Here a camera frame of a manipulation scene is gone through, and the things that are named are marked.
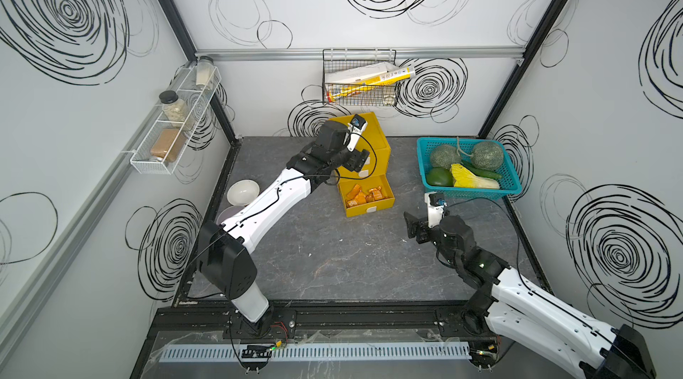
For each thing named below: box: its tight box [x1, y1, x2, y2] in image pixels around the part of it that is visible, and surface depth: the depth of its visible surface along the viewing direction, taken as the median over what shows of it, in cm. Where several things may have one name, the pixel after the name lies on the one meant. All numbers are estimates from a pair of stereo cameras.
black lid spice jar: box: [158, 89, 188, 129], surface depth 72 cm
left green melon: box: [430, 144, 462, 170], surface depth 103 cm
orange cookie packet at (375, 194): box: [365, 185, 384, 202], surface depth 101 cm
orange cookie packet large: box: [346, 184, 367, 207], surface depth 100 cm
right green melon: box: [471, 140, 504, 171], surface depth 101 cm
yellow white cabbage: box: [449, 163, 500, 190], surface depth 98 cm
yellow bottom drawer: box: [337, 173, 396, 218], surface depth 101 cm
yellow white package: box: [324, 62, 417, 104], surface depth 88 cm
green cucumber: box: [460, 161, 503, 179], surface depth 101 cm
